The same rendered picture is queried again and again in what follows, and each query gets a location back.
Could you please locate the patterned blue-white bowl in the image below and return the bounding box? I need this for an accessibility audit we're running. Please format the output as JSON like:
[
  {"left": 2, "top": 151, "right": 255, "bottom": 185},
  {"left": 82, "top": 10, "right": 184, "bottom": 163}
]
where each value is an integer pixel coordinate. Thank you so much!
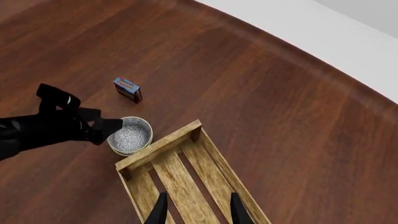
[{"left": 106, "top": 116, "right": 154, "bottom": 157}]

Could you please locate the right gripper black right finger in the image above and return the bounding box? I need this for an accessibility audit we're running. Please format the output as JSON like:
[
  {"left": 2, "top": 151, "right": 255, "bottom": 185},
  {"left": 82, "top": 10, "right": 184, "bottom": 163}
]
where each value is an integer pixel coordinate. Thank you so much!
[{"left": 229, "top": 192, "right": 254, "bottom": 224}]

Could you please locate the blue printed pudding box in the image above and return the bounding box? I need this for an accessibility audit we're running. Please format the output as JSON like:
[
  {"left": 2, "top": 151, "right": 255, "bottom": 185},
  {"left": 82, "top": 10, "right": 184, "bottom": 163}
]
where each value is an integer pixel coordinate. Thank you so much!
[{"left": 113, "top": 77, "right": 144, "bottom": 105}]

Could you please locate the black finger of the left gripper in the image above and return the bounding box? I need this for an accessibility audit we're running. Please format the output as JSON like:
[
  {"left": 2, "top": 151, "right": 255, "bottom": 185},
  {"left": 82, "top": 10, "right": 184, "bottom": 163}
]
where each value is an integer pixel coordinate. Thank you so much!
[
  {"left": 95, "top": 118, "right": 124, "bottom": 138},
  {"left": 89, "top": 130, "right": 110, "bottom": 146}
]

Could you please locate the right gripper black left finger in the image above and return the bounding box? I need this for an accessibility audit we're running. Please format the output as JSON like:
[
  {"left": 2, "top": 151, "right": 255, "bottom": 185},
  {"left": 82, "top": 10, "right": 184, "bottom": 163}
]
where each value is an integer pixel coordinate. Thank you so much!
[{"left": 144, "top": 192, "right": 169, "bottom": 224}]

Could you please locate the wooden slat tray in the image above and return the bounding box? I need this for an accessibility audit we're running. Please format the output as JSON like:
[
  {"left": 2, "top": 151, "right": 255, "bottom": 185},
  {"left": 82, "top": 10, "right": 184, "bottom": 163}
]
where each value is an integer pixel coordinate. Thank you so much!
[{"left": 114, "top": 119, "right": 272, "bottom": 224}]

